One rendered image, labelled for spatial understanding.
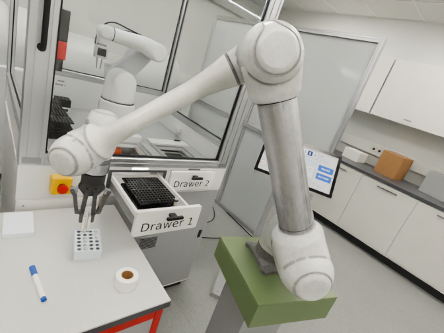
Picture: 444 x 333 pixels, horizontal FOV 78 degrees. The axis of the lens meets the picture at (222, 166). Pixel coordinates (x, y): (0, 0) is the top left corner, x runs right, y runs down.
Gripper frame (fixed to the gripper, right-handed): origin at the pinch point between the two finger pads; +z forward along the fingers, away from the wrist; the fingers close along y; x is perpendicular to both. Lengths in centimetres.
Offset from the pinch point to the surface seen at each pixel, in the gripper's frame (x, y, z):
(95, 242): 5.2, -3.6, 5.2
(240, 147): -151, -162, 7
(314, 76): -100, -175, -83
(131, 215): -0.5, -15.6, -2.3
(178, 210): 3.9, -32.1, -8.1
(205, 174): -35, -62, -8
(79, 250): 10.3, 1.7, 4.3
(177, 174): -31, -43, -8
